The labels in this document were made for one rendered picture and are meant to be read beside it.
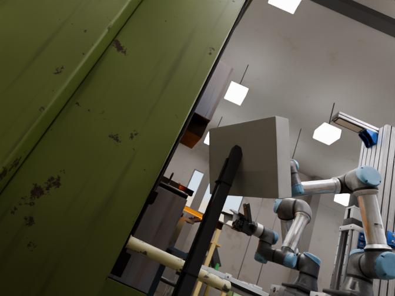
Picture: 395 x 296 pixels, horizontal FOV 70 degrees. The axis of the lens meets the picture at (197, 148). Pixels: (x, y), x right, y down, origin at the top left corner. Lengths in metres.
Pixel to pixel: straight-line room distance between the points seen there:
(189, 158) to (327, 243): 5.72
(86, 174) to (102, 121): 0.22
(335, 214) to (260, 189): 10.87
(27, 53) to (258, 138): 0.87
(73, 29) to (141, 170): 0.60
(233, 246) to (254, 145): 9.07
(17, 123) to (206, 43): 0.89
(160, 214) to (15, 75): 0.81
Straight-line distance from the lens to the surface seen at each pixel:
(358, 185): 1.67
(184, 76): 1.32
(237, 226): 1.64
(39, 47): 1.21
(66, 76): 1.14
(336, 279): 2.02
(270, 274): 10.43
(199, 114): 1.56
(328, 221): 11.64
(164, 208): 1.39
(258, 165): 1.03
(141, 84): 1.25
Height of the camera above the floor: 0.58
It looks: 24 degrees up
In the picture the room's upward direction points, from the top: 24 degrees clockwise
